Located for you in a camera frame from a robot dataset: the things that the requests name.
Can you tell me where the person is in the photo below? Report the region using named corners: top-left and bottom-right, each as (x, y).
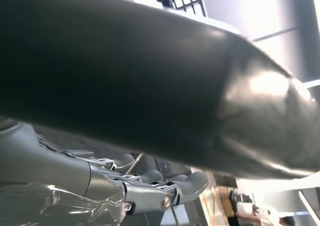
top-left (235, 209), bottom-right (298, 226)

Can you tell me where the brown cardboard box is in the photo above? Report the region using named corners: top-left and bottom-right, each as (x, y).
top-left (217, 186), bottom-right (235, 219)

